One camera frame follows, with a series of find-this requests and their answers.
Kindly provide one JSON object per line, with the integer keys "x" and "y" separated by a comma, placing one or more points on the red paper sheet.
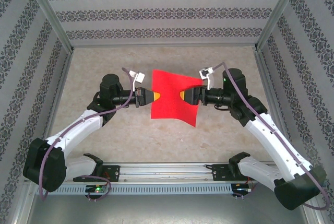
{"x": 169, "y": 104}

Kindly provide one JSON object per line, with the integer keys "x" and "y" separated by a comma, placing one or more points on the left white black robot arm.
{"x": 75, "y": 130}

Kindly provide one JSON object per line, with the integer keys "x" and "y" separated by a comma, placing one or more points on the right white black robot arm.
{"x": 266, "y": 143}

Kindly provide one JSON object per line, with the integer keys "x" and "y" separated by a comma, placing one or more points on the grey sheet metal tray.
{"x": 167, "y": 211}

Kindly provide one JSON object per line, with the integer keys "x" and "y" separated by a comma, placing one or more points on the controller board with green light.
{"x": 97, "y": 189}

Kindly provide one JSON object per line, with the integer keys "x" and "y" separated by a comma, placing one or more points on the controller board with white plug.
{"x": 241, "y": 189}

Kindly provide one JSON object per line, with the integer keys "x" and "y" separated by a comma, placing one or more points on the aluminium frame cross beam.
{"x": 164, "y": 45}

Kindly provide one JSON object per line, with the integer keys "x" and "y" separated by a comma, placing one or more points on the aluminium side floor rail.
{"x": 270, "y": 88}
{"x": 55, "y": 104}

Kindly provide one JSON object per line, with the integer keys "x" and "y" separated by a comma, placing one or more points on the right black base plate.
{"x": 219, "y": 173}

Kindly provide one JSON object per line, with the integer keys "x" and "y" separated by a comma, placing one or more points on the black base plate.
{"x": 113, "y": 173}
{"x": 219, "y": 173}

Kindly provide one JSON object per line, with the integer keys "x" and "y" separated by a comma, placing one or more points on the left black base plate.
{"x": 113, "y": 173}

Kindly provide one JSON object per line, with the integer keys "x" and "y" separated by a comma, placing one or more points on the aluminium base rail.
{"x": 167, "y": 171}

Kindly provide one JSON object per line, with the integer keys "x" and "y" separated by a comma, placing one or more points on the aluminium frame post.
{"x": 50, "y": 12}
{"x": 278, "y": 12}

